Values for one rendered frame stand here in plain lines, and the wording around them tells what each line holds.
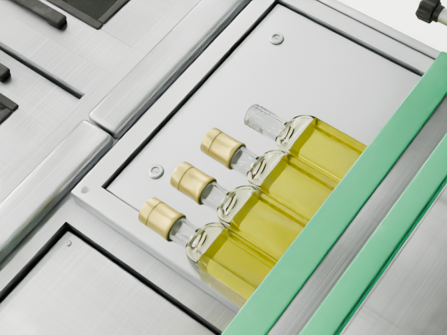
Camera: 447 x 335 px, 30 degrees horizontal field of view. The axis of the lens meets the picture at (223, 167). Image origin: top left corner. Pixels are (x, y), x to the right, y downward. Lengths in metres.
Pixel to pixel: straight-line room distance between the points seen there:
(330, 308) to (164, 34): 0.67
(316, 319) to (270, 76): 0.54
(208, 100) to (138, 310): 0.32
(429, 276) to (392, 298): 0.04
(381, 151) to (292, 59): 0.43
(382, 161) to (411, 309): 0.16
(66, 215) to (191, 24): 0.35
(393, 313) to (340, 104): 0.51
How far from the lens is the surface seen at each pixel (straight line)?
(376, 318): 0.73
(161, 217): 0.93
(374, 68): 1.22
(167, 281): 1.08
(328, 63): 1.23
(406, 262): 0.75
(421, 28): 1.28
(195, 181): 0.95
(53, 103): 1.28
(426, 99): 0.87
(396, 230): 0.79
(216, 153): 0.98
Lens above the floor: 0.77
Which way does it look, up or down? 21 degrees up
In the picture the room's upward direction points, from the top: 58 degrees counter-clockwise
